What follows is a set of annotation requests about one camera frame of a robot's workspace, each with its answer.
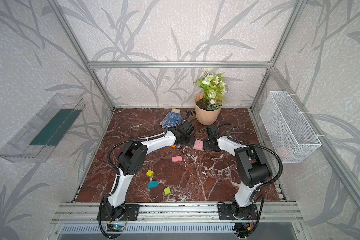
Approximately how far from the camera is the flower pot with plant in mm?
933

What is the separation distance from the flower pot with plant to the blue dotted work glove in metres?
0.18

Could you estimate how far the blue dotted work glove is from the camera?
3.70ft
